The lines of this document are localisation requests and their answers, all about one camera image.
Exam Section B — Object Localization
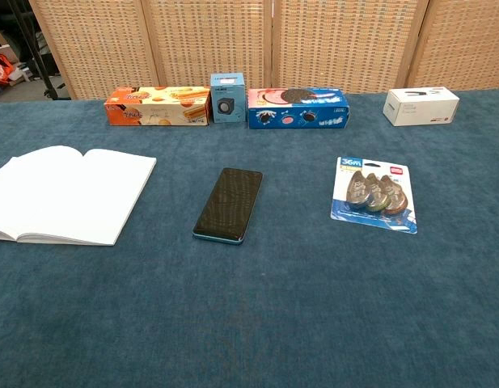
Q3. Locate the white open notebook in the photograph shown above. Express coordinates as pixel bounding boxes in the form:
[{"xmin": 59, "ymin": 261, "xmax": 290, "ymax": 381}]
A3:
[{"xmin": 0, "ymin": 145, "xmax": 158, "ymax": 247}]

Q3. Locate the black smartphone with teal case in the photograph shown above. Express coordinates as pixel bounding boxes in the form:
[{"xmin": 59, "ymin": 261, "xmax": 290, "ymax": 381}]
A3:
[{"xmin": 192, "ymin": 167, "xmax": 264, "ymax": 246}]

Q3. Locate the blue table cloth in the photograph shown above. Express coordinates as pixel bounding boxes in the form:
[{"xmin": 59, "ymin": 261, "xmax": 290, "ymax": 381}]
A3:
[{"xmin": 0, "ymin": 88, "xmax": 499, "ymax": 388}]

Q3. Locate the blue sandwich cookie box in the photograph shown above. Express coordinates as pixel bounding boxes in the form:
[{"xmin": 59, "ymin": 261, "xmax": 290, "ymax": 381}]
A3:
[{"xmin": 247, "ymin": 87, "xmax": 351, "ymax": 130}]

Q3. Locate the light blue speaker box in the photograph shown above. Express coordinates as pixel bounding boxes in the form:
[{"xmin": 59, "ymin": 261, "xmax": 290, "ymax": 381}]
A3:
[{"xmin": 209, "ymin": 72, "xmax": 248, "ymax": 124}]

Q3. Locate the correction tape blister pack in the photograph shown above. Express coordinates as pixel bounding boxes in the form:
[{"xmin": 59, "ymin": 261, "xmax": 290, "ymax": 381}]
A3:
[{"xmin": 330, "ymin": 156, "xmax": 419, "ymax": 235}]

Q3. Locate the orange biscuit box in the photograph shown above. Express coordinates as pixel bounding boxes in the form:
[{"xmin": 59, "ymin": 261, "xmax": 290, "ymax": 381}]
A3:
[{"xmin": 104, "ymin": 85, "xmax": 213, "ymax": 127}]

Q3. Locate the woven wooden folding screen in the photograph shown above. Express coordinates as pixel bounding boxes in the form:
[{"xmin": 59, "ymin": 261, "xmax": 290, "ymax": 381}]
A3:
[{"xmin": 28, "ymin": 0, "xmax": 499, "ymax": 100}]

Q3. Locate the white stapler box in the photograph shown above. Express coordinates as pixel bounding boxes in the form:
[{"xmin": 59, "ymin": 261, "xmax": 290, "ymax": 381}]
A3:
[{"xmin": 383, "ymin": 86, "xmax": 461, "ymax": 128}]

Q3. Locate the black tripod stand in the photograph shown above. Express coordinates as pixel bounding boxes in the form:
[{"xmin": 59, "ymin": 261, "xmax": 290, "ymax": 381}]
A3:
[{"xmin": 6, "ymin": 0, "xmax": 72, "ymax": 101}]

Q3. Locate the orange bag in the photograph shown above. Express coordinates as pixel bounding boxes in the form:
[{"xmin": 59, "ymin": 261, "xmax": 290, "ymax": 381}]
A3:
[{"xmin": 0, "ymin": 53, "xmax": 15, "ymax": 85}]

